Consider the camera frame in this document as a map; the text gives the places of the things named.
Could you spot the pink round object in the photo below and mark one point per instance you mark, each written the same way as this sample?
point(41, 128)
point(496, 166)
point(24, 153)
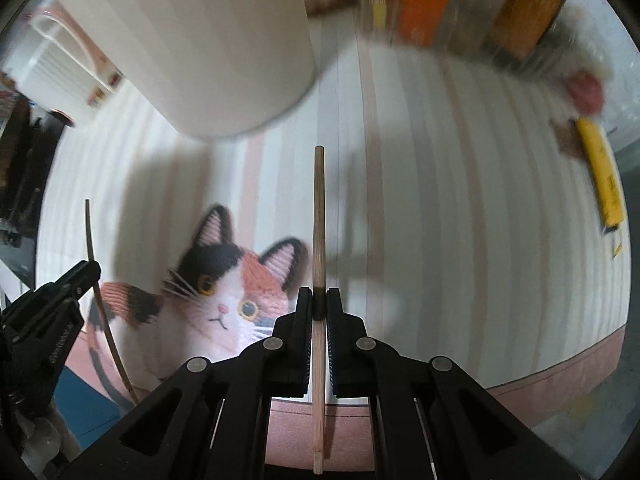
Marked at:
point(585, 91)

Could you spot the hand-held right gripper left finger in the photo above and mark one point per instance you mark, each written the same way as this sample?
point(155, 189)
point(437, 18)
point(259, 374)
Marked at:
point(308, 360)

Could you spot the white utensil holder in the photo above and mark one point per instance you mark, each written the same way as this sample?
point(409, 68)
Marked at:
point(200, 45)

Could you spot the yellow handheld device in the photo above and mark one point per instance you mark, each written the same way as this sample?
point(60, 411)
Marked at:
point(602, 175)

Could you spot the brown orange box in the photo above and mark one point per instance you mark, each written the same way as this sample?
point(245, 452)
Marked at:
point(530, 10)

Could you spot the clear plastic organizer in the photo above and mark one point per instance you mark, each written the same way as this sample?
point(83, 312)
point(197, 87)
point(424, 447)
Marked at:
point(470, 45)

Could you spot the wooden chopstick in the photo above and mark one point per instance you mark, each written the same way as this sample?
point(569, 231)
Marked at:
point(111, 338)
point(318, 200)

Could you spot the brown printed card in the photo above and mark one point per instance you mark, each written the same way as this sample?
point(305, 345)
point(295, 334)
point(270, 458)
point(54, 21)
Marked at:
point(566, 137)

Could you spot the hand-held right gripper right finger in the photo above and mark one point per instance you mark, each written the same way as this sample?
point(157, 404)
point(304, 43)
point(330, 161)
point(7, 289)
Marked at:
point(330, 360)

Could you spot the dark cluttered shelf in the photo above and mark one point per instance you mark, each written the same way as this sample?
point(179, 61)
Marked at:
point(22, 160)

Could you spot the blue cabinet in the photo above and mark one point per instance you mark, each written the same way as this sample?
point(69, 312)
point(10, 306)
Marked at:
point(90, 405)

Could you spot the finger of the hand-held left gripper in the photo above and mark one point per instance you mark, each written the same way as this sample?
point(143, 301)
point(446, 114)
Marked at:
point(80, 280)

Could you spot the striped cat print mat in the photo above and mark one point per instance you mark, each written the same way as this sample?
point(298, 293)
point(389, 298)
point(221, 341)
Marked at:
point(450, 185)

